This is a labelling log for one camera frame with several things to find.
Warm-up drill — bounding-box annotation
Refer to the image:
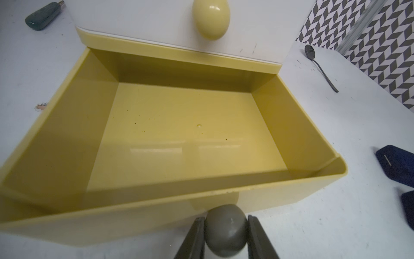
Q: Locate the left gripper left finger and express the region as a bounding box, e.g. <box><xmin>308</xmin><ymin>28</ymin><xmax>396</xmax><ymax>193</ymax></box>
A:
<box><xmin>174</xmin><ymin>216</ymin><xmax>205</xmax><ymax>259</ymax></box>

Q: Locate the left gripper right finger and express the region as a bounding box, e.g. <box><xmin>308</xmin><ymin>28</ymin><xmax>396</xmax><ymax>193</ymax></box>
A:
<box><xmin>248</xmin><ymin>215</ymin><xmax>280</xmax><ymax>259</ymax></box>

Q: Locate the grey three-drawer storage box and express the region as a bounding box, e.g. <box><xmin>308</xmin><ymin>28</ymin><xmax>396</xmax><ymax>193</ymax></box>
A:
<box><xmin>1</xmin><ymin>1</ymin><xmax>347</xmax><ymax>246</ymax></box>

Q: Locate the blue brooch box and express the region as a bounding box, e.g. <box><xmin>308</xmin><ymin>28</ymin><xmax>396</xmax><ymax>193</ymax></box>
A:
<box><xmin>401</xmin><ymin>191</ymin><xmax>414</xmax><ymax>230</ymax></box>
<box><xmin>375</xmin><ymin>145</ymin><xmax>414</xmax><ymax>187</ymax></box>

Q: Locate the black spoon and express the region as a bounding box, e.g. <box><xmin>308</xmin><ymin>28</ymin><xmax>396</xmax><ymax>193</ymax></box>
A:
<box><xmin>304</xmin><ymin>44</ymin><xmax>339</xmax><ymax>93</ymax></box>

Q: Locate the gold spoon green handle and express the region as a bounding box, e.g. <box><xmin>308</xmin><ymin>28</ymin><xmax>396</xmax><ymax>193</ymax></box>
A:
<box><xmin>25</xmin><ymin>1</ymin><xmax>65</xmax><ymax>31</ymax></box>

